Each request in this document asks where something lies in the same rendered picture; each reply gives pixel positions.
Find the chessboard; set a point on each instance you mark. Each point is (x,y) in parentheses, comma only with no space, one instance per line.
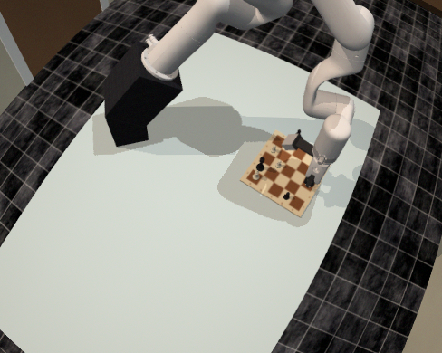
(275,182)

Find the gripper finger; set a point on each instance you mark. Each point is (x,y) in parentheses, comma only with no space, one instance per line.
(310,181)

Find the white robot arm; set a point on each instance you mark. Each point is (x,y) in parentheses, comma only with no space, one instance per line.
(346,24)

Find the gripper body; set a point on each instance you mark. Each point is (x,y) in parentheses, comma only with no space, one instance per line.
(314,169)

